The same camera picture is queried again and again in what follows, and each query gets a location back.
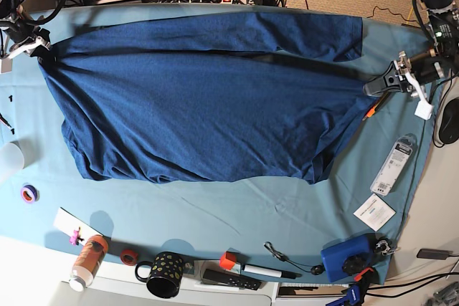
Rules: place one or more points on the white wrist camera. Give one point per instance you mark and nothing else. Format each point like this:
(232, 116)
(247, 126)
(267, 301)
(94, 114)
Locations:
(424, 110)
(5, 65)

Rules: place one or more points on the blue t-shirt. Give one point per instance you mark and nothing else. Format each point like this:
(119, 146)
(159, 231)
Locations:
(221, 97)

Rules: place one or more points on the orange black utility knife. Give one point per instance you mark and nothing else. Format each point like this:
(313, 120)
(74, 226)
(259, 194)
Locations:
(378, 104)

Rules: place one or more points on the clear plastic blister pack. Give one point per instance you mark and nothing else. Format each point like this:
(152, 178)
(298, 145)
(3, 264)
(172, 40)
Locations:
(393, 165)

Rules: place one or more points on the pink clip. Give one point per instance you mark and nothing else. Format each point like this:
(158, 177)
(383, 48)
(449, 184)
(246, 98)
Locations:
(75, 238)

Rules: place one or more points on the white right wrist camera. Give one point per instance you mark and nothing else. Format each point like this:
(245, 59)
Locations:
(5, 65)

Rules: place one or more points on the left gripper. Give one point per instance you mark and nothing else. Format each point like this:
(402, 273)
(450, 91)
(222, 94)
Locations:
(425, 68)

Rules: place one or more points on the black yellow-dotted mug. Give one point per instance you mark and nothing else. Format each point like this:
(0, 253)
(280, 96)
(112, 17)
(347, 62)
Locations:
(165, 274)

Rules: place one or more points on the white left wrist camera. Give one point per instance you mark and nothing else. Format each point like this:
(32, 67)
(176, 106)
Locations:
(424, 110)

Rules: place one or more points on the orange bottle white cap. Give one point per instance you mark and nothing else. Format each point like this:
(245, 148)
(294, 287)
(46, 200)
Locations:
(88, 262)

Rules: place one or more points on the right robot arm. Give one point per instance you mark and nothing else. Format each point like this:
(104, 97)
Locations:
(21, 34)

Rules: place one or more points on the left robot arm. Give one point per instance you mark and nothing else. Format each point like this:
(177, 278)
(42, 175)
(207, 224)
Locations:
(438, 21)

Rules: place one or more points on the orange tape roll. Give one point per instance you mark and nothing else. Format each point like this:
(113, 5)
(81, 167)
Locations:
(129, 257)

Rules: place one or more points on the purple tape roll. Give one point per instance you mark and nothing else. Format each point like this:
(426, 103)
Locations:
(29, 194)

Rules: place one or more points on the blue box with knob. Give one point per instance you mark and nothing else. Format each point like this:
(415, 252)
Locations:
(348, 258)

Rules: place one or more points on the blue clamp bottom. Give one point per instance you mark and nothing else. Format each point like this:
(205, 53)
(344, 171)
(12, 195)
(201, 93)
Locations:
(356, 293)

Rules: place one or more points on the black adapter right edge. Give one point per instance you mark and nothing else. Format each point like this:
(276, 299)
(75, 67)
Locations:
(433, 254)

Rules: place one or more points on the translucent plastic cup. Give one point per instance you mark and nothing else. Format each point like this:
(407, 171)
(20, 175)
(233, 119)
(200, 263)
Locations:
(12, 160)

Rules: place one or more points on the white paper leaflet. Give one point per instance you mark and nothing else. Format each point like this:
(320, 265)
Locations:
(374, 212)

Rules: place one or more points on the black dotted remote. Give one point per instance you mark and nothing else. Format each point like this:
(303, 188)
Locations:
(232, 280)

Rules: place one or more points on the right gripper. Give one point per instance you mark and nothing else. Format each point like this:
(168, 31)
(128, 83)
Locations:
(32, 44)

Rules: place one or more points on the black marker pen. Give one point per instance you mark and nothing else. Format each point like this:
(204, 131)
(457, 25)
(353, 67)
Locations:
(281, 274)

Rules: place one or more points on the black computer mouse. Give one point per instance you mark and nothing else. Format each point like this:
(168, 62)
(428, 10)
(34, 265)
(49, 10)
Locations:
(449, 127)

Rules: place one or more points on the orange cube block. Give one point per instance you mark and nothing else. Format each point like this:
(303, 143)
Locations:
(228, 261)

